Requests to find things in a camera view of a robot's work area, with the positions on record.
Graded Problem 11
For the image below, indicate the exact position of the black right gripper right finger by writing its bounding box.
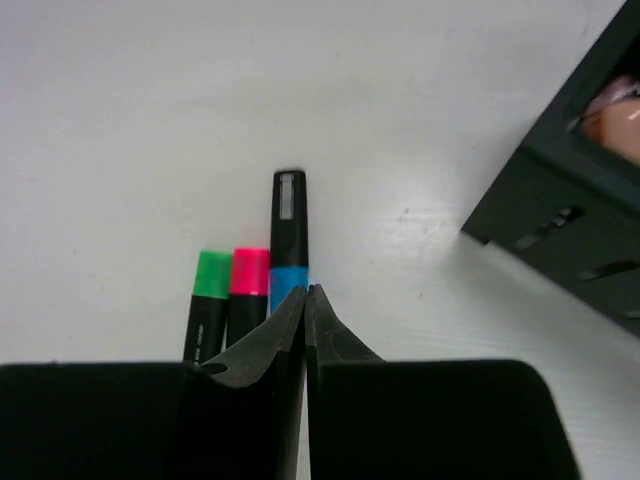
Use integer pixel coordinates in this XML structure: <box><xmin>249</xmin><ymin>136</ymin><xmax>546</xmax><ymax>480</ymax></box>
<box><xmin>305</xmin><ymin>285</ymin><xmax>581</xmax><ymax>479</ymax></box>

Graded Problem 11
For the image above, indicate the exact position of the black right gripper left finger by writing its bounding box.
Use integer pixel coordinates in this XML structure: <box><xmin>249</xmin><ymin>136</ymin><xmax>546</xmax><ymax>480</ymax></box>
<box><xmin>1</xmin><ymin>287</ymin><xmax>306</xmax><ymax>479</ymax></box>

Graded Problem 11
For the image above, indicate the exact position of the green cap black highlighter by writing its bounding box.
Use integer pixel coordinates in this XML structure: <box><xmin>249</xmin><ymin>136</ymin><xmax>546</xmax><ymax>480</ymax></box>
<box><xmin>182</xmin><ymin>250</ymin><xmax>232</xmax><ymax>364</ymax></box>

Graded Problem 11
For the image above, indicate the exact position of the pink cap black highlighter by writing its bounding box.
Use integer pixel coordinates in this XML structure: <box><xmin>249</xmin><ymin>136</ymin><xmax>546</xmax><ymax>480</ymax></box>
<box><xmin>226</xmin><ymin>247</ymin><xmax>270</xmax><ymax>348</ymax></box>

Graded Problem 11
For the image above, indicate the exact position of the blue cap black highlighter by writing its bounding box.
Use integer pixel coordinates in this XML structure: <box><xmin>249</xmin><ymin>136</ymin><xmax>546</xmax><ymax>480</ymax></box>
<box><xmin>269</xmin><ymin>169</ymin><xmax>309</xmax><ymax>313</ymax></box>

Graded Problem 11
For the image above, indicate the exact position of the black desk organizer box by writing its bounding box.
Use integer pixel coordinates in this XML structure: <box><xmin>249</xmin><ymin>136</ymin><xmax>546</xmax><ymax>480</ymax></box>
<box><xmin>462</xmin><ymin>1</ymin><xmax>639</xmax><ymax>336</ymax></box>

